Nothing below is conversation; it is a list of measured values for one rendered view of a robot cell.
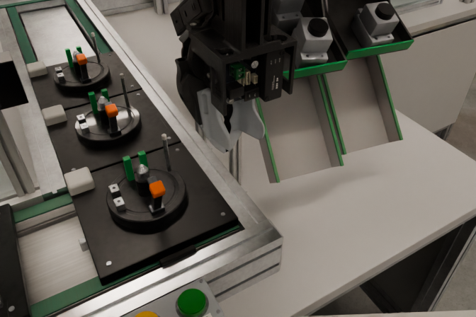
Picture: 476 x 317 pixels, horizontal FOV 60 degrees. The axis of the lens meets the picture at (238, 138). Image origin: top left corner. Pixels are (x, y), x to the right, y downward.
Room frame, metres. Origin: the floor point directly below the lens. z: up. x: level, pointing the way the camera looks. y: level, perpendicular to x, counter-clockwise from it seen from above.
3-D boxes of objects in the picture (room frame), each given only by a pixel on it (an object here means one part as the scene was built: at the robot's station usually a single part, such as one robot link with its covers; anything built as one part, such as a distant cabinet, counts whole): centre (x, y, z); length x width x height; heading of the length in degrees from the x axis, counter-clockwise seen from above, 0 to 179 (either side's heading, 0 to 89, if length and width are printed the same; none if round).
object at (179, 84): (0.34, 0.03, 1.31); 0.05 x 0.02 x 0.09; 120
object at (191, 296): (0.31, 0.07, 0.96); 0.04 x 0.04 x 0.02
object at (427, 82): (1.86, -0.57, 0.43); 1.11 x 0.68 x 0.86; 120
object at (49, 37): (0.92, 0.40, 0.91); 1.24 x 0.33 x 0.10; 30
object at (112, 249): (0.51, 0.16, 1.01); 0.24 x 0.24 x 0.13; 30
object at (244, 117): (0.34, -0.01, 1.27); 0.06 x 0.03 x 0.09; 30
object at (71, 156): (0.72, 0.28, 1.01); 0.24 x 0.24 x 0.13; 30
